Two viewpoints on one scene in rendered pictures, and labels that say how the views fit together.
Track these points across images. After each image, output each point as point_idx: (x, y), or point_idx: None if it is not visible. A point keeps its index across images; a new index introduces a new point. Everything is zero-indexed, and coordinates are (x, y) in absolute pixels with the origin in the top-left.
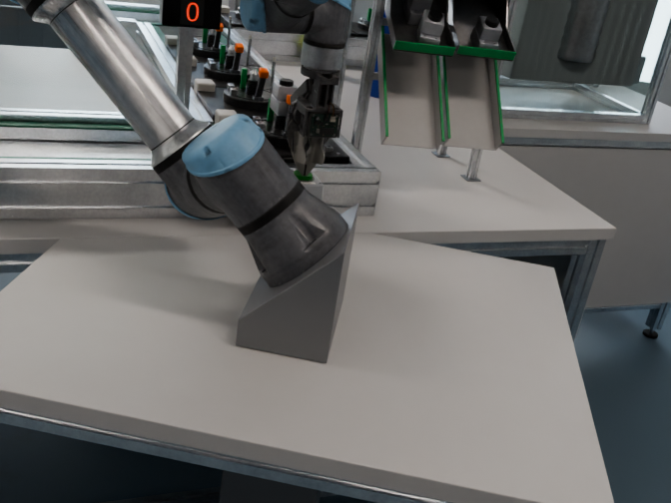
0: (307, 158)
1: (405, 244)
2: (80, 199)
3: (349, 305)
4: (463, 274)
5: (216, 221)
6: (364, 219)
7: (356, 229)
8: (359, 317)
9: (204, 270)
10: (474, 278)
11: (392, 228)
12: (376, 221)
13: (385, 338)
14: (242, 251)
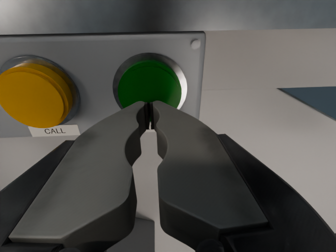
0: (159, 117)
1: (301, 123)
2: None
3: (159, 224)
4: (308, 186)
5: None
6: (301, 30)
7: (257, 75)
8: (161, 235)
9: (12, 180)
10: (313, 192)
11: (325, 71)
12: (319, 40)
13: (170, 251)
14: (53, 140)
